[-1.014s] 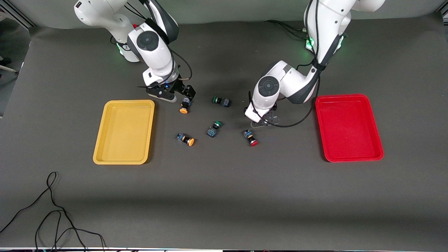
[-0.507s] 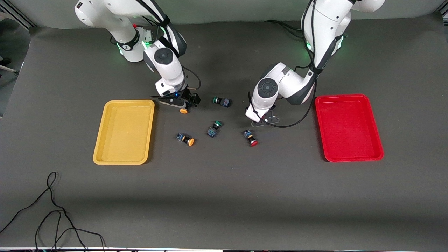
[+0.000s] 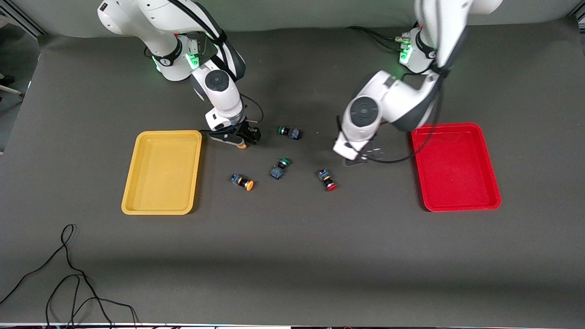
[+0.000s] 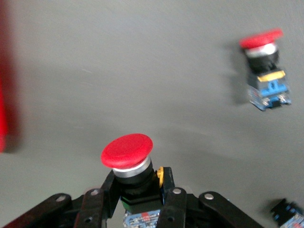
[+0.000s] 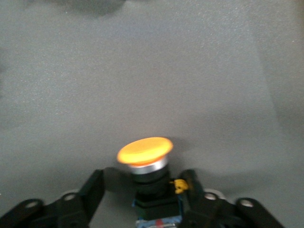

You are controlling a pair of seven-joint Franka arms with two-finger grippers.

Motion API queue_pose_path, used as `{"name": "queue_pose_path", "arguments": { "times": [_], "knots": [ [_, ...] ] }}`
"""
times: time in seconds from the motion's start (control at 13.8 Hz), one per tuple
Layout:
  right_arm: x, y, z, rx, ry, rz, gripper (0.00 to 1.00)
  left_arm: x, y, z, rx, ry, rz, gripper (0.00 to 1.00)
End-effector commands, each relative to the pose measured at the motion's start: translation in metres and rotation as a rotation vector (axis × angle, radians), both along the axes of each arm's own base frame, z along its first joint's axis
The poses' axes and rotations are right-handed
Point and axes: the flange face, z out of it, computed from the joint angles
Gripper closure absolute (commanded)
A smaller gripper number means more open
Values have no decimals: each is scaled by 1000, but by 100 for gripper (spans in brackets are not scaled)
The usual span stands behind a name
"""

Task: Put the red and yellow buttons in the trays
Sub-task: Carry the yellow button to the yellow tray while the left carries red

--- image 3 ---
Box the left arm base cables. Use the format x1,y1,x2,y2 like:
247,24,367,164
345,21,428,52

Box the right arm wrist cable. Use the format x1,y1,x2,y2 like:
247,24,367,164
169,0,265,125

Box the dark grey table mat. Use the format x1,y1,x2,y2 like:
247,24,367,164
0,16,585,326

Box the red plastic tray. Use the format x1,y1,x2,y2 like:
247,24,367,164
411,122,502,212

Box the left arm wrist cable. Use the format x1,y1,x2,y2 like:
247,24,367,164
368,69,445,164

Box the loose thin black cable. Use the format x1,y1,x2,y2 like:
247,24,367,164
0,223,138,329

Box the yellow plastic tray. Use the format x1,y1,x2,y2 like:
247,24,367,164
121,130,202,215

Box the arm wrist cable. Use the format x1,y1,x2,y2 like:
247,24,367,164
368,69,445,164
169,0,265,125

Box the red push button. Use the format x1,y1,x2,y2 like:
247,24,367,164
318,168,338,192

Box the aluminium frame rail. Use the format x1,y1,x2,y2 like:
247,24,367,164
0,5,47,36

